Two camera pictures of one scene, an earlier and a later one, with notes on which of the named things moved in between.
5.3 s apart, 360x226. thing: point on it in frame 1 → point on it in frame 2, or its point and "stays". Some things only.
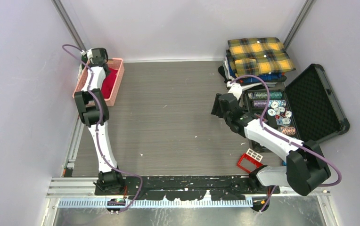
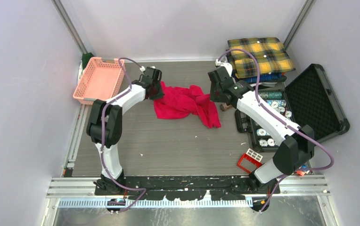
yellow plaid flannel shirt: (259, 56) stays
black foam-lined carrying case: (307, 108) stays
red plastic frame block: (251, 160) stays
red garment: (108, 84) → (183, 102)
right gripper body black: (223, 114) → (215, 95)
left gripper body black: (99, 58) → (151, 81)
